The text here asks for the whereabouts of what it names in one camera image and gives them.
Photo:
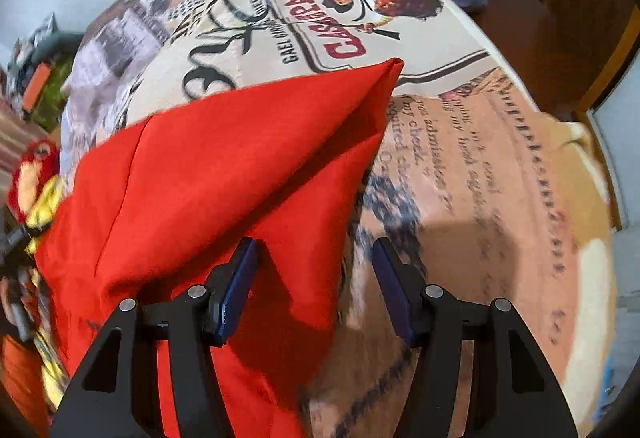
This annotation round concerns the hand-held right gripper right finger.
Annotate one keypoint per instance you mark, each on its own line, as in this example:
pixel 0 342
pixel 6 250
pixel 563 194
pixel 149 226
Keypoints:
pixel 395 290

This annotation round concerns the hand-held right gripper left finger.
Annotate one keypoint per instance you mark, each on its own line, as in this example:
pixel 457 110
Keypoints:
pixel 235 290

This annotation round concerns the green patterned cloth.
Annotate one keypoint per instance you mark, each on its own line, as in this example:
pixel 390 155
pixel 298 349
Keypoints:
pixel 52 100

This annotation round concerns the red plush toy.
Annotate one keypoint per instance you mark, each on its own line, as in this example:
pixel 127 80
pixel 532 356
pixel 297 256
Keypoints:
pixel 30 168

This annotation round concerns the yellow cloth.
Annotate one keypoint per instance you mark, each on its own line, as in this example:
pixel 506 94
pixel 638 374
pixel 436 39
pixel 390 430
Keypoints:
pixel 50 368

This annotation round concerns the orange box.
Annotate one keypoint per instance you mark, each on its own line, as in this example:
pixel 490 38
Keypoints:
pixel 37 83

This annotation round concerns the grey neck pillow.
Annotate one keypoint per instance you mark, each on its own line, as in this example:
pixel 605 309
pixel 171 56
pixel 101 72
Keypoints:
pixel 57 44

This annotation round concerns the pile of household clutter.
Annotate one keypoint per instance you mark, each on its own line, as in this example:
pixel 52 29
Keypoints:
pixel 30 43

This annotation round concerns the red zip jacket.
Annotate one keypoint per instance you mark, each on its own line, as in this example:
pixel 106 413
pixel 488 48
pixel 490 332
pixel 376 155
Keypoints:
pixel 200 178

